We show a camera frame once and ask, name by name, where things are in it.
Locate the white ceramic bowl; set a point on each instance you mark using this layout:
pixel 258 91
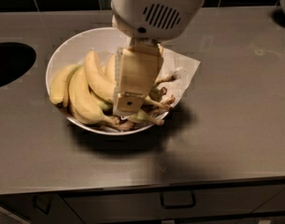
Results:
pixel 105 42

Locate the small green lower banana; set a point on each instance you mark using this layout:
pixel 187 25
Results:
pixel 141 117

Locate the black drawer handle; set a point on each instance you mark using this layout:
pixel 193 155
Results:
pixel 177 199

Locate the greenish-tip yellow banana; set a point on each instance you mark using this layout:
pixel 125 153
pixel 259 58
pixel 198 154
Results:
pixel 110 69

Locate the long yellow banana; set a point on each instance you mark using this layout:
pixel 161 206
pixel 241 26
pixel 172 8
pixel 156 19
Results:
pixel 96 78

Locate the large front yellow banana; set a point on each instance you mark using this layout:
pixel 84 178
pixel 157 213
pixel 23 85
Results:
pixel 88 111

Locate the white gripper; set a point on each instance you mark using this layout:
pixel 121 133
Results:
pixel 148 14

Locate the dark round sink opening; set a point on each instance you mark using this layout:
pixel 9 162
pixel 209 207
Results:
pixel 15 60

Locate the right yellow banana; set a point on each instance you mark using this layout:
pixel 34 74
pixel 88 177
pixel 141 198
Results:
pixel 161 80

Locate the white paper sheet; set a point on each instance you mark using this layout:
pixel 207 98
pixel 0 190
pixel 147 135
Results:
pixel 183 68

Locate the leftmost yellow banana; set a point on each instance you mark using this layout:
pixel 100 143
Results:
pixel 60 84

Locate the black cabinet door handle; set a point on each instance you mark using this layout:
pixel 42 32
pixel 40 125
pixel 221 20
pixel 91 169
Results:
pixel 42 203

